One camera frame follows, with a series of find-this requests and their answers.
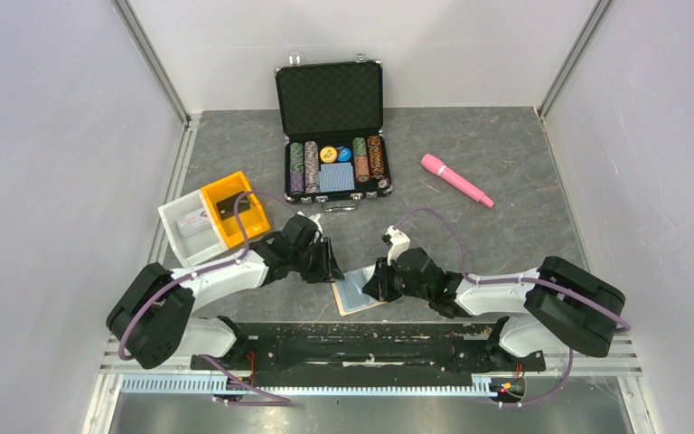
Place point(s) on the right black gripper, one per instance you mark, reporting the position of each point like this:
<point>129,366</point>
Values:
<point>379,286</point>

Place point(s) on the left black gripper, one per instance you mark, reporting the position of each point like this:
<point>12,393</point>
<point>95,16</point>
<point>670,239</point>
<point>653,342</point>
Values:
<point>328,269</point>

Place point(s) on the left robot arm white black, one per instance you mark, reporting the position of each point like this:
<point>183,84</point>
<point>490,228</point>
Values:
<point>158,316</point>

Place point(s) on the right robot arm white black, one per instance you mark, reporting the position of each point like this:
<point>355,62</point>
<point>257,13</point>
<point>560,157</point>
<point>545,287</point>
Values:
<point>557,305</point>

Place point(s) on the blue playing card deck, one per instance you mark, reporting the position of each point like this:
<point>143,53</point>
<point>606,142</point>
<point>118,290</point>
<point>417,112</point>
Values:
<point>336,177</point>

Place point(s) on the black VIP card in bin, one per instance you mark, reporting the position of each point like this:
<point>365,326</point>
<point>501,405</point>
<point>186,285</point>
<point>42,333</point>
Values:
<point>227,208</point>

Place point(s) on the white VIP card in bin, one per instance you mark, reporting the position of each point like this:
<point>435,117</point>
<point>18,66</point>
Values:
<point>193,223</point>

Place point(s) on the green red chip stack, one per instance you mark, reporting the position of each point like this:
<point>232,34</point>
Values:
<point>361,159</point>

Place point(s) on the blue dealer button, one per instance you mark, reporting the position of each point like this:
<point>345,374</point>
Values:
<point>344,154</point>

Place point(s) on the yellow dealer button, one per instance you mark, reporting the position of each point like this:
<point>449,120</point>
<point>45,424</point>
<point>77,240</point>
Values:
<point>329,154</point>

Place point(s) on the green purple chip stack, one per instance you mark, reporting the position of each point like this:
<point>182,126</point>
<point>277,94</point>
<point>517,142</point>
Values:
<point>296,168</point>

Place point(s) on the orange brown chip stack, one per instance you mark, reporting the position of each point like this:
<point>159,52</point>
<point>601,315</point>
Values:
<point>377,167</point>

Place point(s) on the blue tan chip stack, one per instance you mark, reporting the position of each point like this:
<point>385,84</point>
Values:
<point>311,167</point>

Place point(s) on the pink cylindrical tool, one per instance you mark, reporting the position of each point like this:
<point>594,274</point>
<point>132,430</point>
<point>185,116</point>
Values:
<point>437,167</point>

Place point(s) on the yellow plastic bin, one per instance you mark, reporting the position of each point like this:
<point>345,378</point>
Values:
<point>254,221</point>

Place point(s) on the white plastic bin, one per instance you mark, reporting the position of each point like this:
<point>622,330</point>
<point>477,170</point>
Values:
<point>199,248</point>

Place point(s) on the black poker chip case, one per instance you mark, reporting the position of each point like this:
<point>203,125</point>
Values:
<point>331,104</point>

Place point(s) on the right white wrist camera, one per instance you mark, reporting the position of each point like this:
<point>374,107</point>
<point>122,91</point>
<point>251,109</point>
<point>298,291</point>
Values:
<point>397,241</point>

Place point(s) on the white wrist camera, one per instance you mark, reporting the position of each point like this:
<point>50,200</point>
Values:
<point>397,241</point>
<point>315,218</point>

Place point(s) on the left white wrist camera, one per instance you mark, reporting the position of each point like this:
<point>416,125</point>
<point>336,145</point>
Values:
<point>315,218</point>

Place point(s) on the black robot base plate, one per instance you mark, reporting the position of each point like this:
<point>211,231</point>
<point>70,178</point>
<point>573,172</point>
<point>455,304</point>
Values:
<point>371,354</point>

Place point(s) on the left aluminium frame post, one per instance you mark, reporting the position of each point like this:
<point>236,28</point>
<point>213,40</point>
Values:
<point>137,32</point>

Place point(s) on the aluminium frame post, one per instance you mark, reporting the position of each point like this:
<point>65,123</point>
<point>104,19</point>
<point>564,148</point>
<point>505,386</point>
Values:
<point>137,32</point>
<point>574,56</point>

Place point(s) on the white toothed cable rail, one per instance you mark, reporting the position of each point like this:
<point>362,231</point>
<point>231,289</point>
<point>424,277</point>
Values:
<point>216,384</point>

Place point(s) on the right aluminium frame post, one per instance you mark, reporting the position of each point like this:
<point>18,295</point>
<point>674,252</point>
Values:
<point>574,56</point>

